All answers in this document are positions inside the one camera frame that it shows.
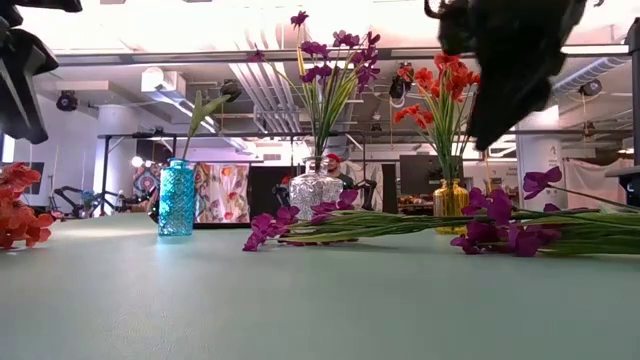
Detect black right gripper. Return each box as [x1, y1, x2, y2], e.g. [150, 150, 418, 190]
[423, 0, 589, 151]

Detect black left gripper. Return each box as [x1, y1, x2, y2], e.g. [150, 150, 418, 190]
[0, 0, 84, 146]

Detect purple artificial flower bunch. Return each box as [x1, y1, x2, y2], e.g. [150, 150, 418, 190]
[242, 188, 466, 253]
[247, 10, 382, 161]
[449, 166, 640, 259]

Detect black artificial tulip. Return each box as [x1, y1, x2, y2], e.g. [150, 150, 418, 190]
[180, 78, 243, 162]

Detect yellow glass vase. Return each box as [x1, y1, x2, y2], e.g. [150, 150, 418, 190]
[432, 178, 472, 236]

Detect blue glass vase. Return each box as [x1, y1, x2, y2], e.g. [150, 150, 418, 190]
[157, 157, 196, 237]

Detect clear cut-glass vase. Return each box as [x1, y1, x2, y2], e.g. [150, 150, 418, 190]
[288, 155, 345, 236]

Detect black ceiling spotlight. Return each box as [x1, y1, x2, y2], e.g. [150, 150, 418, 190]
[388, 73, 407, 100]
[55, 90, 80, 113]
[578, 78, 604, 98]

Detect white pillar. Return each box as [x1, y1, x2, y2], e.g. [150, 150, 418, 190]
[516, 104, 569, 211]

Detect white cloth sheet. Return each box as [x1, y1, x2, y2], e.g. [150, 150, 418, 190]
[563, 158, 636, 205]

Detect black background monitor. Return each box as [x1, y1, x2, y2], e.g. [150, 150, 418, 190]
[398, 153, 465, 197]

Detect grey desk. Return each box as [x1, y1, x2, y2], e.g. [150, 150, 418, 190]
[604, 165, 640, 209]

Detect white ceiling unit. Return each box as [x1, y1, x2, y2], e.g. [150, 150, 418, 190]
[140, 67, 187, 94]

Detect person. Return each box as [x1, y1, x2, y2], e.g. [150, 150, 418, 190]
[324, 152, 357, 191]

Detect colourful patterned curtain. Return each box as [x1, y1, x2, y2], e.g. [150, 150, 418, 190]
[193, 162, 251, 225]

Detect black panel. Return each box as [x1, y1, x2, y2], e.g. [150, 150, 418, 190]
[248, 165, 291, 224]

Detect green table mat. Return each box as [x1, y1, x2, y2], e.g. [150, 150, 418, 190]
[0, 208, 640, 360]

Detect ribbed silver air duct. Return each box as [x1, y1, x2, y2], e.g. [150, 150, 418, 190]
[539, 56, 629, 96]

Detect dark wall monitor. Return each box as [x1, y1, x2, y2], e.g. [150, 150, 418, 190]
[24, 161, 46, 196]

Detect black upright rig post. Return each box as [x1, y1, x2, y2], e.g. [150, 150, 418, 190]
[625, 17, 640, 166]

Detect patterned wall hanging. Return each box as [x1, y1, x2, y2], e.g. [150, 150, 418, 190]
[132, 164, 162, 201]

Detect black metal table frame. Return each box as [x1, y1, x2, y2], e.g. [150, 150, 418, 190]
[193, 221, 301, 231]

